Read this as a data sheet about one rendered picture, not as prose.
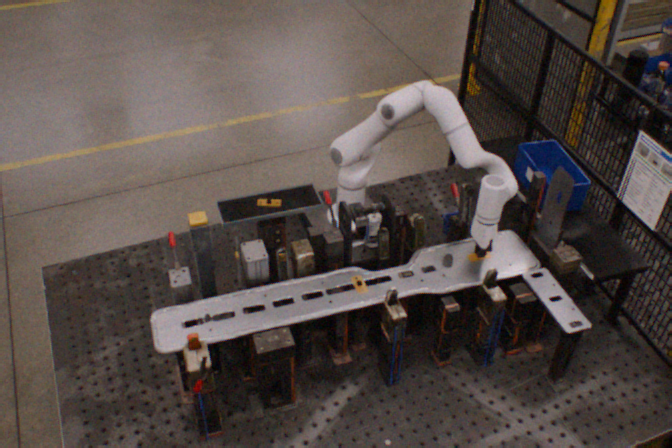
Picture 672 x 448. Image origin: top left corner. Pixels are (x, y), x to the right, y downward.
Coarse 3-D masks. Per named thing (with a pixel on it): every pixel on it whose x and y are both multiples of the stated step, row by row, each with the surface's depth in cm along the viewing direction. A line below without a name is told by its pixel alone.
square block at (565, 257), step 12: (552, 252) 241; (564, 252) 239; (576, 252) 239; (552, 264) 243; (564, 264) 236; (576, 264) 238; (564, 276) 241; (564, 288) 246; (552, 300) 248; (552, 324) 258
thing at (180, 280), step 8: (168, 272) 229; (176, 272) 228; (184, 272) 229; (176, 280) 226; (184, 280) 226; (176, 288) 224; (184, 288) 225; (192, 288) 227; (176, 296) 226; (184, 296) 228; (192, 296) 229; (176, 304) 229; (192, 320) 237
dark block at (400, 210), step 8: (400, 208) 247; (400, 216) 245; (400, 224) 248; (400, 232) 251; (400, 240) 254; (400, 248) 257; (392, 256) 258; (400, 256) 259; (392, 264) 261; (400, 264) 262
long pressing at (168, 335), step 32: (416, 256) 245; (512, 256) 246; (256, 288) 231; (288, 288) 232; (320, 288) 232; (384, 288) 233; (416, 288) 233; (448, 288) 233; (160, 320) 220; (224, 320) 220; (256, 320) 220; (288, 320) 221; (160, 352) 211
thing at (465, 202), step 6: (462, 186) 243; (468, 186) 244; (462, 192) 244; (468, 192) 241; (462, 198) 245; (468, 198) 247; (462, 204) 246; (468, 204) 248; (462, 210) 247; (468, 210) 249; (462, 216) 249; (468, 216) 250; (462, 222) 250; (468, 222) 251
